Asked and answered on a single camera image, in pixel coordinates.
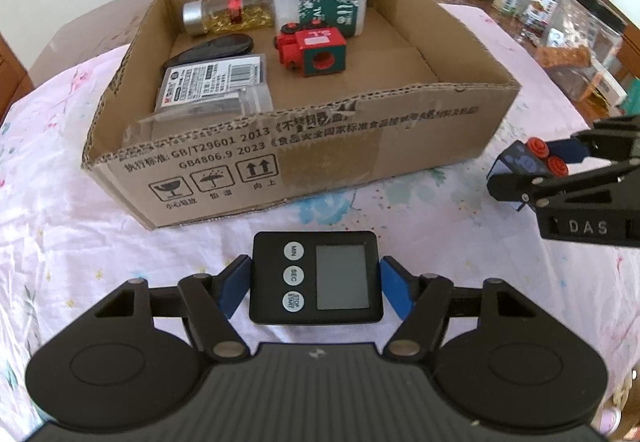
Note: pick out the black digital timer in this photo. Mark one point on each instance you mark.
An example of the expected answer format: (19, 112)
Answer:
(315, 278)

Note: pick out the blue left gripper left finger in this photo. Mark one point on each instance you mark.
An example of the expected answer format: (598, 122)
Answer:
(232, 284)

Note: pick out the brown cardboard box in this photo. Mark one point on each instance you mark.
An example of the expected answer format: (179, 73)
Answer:
(419, 90)

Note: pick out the black oval case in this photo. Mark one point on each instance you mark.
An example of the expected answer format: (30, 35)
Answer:
(230, 45)

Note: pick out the wooden chair at left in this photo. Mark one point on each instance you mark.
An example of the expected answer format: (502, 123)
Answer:
(15, 82)

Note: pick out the white medical bottle green label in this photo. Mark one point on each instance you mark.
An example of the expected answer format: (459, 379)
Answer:
(346, 15)

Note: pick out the large clear jar black lid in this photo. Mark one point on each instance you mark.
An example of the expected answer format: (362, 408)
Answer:
(588, 23)

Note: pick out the snack bar package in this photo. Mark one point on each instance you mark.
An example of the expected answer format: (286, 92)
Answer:
(551, 57)

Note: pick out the clear plastic lead refill box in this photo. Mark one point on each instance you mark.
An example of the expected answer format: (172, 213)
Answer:
(228, 85)

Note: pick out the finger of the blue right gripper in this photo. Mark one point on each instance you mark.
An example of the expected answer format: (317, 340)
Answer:
(568, 150)

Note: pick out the glass bottle with gold capsules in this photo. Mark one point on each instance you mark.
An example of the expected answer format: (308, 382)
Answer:
(223, 16)

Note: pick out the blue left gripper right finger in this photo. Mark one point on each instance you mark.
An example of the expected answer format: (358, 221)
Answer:
(398, 286)

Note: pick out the red toy train block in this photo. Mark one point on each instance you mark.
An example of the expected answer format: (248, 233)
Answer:
(312, 49)

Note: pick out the dark blue toy block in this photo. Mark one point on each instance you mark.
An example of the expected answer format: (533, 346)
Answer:
(512, 174)

